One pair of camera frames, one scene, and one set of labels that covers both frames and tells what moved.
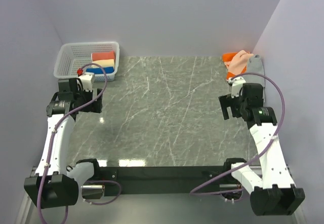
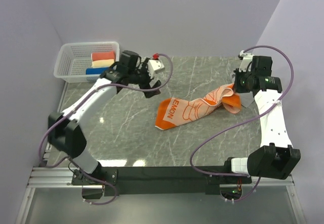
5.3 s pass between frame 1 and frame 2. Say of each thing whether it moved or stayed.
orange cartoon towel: moved
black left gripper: moved
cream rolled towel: stayed
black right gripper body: moved
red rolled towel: stayed
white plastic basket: stayed
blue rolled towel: stayed
